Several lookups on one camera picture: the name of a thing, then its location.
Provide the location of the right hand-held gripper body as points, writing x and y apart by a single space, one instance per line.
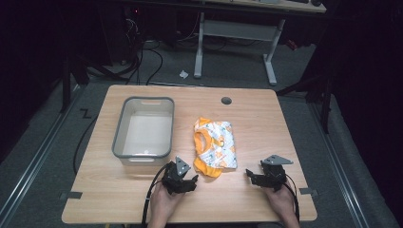
274 175

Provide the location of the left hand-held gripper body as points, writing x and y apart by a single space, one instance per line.
175 182

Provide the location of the person's left hand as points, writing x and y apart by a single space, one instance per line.
161 205

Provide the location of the person's right hand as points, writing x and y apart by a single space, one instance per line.
283 205

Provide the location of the black tape strip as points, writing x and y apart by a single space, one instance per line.
73 195
308 191

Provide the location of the folded orange and white garment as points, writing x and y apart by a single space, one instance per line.
218 145

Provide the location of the white bin with grey rim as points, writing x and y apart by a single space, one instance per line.
145 133

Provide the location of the crumpled white paper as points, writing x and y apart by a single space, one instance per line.
183 74

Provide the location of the black zigzag floor tape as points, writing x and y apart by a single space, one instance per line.
86 113

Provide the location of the black metal stand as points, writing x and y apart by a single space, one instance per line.
66 85

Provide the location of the desk with white legs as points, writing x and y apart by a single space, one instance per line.
240 30

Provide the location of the metal floor rail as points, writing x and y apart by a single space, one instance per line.
34 158
339 171

